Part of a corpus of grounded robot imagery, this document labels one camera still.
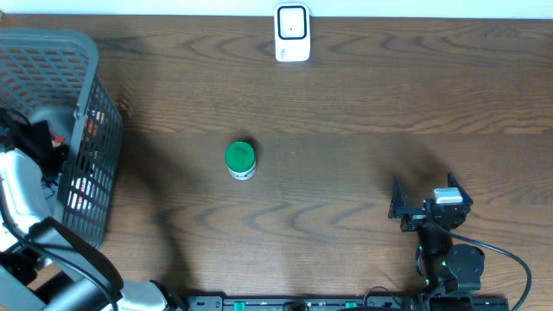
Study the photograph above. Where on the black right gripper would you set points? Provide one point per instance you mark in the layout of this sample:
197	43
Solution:
398	208

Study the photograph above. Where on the green lid white jar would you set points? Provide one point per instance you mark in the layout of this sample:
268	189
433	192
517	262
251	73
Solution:
241	160

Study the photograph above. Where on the red Top chocolate bar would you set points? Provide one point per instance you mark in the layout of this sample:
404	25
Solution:
57	140

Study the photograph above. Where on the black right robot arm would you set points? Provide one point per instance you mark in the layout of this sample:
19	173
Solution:
451	270

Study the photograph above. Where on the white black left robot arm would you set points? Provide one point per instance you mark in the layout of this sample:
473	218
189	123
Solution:
46	265

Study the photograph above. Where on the white barcode scanner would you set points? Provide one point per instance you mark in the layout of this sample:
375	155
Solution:
292	32

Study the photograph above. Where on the grey plastic shopping basket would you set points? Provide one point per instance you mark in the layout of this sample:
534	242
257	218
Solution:
52	76

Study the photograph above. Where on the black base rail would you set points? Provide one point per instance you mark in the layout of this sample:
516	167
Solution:
373	302

